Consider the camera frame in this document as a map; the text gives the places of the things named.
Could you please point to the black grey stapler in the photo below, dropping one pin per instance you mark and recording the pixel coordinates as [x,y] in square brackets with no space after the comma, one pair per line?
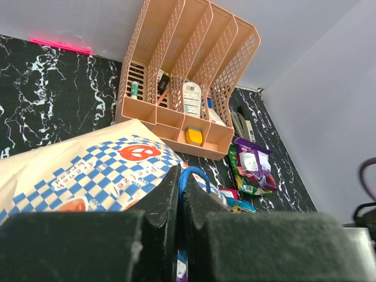
[242,126]

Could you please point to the pink marker strip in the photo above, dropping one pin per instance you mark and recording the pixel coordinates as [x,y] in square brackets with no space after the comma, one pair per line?
[62,46]

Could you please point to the white small box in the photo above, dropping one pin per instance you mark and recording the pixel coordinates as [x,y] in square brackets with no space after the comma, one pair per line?
[214,117]

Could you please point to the white label bottle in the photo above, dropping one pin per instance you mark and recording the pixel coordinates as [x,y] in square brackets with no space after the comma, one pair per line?
[192,97]

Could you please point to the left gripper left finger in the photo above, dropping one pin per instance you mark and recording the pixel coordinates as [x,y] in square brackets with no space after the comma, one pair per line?
[138,244]

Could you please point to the purple snack packet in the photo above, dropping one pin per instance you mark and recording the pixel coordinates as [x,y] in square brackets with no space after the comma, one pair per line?
[253,164]

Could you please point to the green white glue stick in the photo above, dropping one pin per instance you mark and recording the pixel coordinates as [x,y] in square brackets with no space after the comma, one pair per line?
[134,90]

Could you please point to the peach desk organizer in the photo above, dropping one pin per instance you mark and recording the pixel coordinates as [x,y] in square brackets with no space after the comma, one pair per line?
[185,41]

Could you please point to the checkered paper bag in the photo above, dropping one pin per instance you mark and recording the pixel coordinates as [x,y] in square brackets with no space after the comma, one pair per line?
[106,170]

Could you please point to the colourful candy packet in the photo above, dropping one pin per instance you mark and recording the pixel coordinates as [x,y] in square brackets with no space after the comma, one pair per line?
[239,206]

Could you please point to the pink snack packet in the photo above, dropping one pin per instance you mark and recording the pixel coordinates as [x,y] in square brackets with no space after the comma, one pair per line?
[230,193]

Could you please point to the red pen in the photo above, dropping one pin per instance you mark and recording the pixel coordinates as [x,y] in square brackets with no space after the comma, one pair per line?
[163,96]

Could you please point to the green snack packet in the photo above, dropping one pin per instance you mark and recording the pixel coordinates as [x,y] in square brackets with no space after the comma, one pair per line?
[243,184]

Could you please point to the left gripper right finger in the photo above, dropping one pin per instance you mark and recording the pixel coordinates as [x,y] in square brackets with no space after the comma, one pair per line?
[277,246]

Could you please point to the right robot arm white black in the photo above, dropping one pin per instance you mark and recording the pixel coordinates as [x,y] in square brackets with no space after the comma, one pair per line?
[366,220]

